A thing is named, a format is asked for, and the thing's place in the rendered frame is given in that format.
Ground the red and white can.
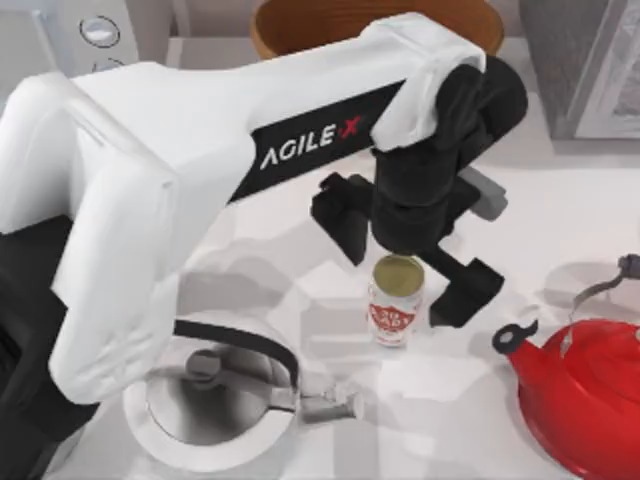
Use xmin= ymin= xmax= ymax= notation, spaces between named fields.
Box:
xmin=367 ymin=253 xmax=426 ymax=349

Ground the red kettle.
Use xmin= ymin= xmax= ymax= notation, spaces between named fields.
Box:
xmin=491 ymin=254 xmax=640 ymax=479

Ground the brown wooden basket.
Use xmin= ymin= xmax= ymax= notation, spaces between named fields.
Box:
xmin=249 ymin=0 xmax=505 ymax=62

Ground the grey cabinet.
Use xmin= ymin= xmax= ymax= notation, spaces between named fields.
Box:
xmin=517 ymin=0 xmax=640 ymax=142

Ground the white kettle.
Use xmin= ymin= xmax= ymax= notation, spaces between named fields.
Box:
xmin=121 ymin=308 xmax=367 ymax=464

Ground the pale microwave oven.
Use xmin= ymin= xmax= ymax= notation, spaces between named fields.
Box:
xmin=0 ymin=0 xmax=171 ymax=101

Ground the pale grey camera box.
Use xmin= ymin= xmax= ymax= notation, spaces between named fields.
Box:
xmin=459 ymin=167 xmax=508 ymax=222

